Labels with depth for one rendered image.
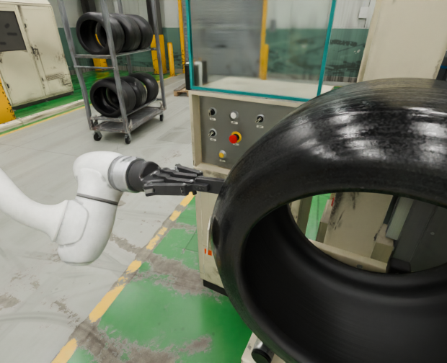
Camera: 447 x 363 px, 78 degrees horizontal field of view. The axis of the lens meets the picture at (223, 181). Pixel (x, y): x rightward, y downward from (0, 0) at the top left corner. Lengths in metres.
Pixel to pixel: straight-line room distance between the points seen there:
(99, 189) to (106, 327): 1.29
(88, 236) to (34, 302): 1.52
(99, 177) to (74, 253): 0.18
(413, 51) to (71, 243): 0.82
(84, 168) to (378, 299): 0.79
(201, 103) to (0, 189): 0.85
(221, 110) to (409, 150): 1.00
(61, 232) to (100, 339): 1.22
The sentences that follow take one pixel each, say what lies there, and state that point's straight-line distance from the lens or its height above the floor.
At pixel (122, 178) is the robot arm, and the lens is 0.67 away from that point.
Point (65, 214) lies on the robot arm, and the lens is 0.73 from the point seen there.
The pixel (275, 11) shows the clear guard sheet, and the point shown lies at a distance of 1.10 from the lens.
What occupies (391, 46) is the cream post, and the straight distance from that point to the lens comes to 0.69.
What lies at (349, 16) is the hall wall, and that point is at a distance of 9.38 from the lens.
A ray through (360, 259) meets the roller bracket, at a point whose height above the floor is 0.95.
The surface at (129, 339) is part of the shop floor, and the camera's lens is 1.83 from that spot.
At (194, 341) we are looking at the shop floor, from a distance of 1.76.
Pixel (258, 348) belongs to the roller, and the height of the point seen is 0.92.
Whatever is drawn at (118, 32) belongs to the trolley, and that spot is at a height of 1.43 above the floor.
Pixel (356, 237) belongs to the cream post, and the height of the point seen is 1.01.
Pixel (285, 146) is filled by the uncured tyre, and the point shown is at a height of 1.38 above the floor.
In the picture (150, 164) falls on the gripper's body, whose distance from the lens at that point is 0.66.
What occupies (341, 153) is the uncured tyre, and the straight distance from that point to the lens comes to 0.34.
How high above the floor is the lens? 1.52
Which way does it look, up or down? 30 degrees down
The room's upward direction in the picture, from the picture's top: straight up
